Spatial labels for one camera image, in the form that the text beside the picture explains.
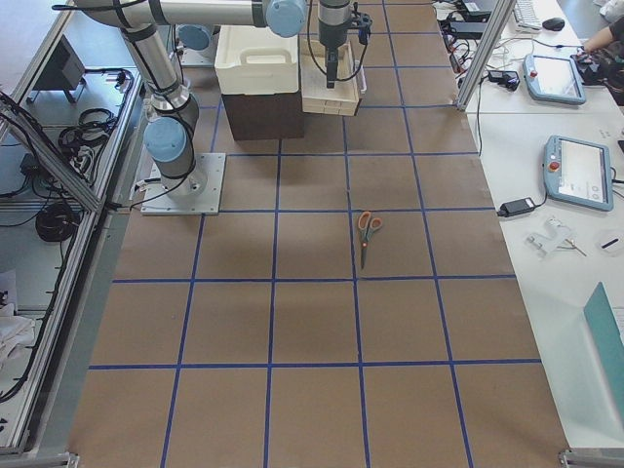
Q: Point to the teal folder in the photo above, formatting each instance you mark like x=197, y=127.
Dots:
x=607, y=338

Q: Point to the teach pendant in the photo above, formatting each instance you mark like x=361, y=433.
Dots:
x=578, y=172
x=553, y=79

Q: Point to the aluminium frame post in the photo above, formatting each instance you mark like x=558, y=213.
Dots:
x=497, y=21

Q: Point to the black monitor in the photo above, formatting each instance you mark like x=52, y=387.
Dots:
x=64, y=71

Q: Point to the black power adapter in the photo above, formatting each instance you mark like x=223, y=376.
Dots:
x=516, y=207

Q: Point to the near teach pendant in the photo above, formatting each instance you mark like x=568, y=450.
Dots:
x=578, y=172

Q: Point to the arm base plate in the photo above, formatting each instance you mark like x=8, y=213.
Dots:
x=199, y=194

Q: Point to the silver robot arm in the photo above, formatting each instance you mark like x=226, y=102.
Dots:
x=173, y=112
x=197, y=37

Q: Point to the black computer mouse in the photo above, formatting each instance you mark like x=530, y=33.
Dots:
x=554, y=24

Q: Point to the far teach pendant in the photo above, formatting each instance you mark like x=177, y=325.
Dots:
x=553, y=79

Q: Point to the orange grey scissors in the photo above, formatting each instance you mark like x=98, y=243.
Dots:
x=367, y=224

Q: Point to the dark brown wooden cabinet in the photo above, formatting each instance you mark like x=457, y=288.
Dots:
x=257, y=117

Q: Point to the white drawer handle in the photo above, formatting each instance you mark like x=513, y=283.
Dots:
x=362, y=82

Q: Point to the white plastic tray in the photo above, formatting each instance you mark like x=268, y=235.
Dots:
x=255, y=61

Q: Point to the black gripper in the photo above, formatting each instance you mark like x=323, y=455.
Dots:
x=331, y=30

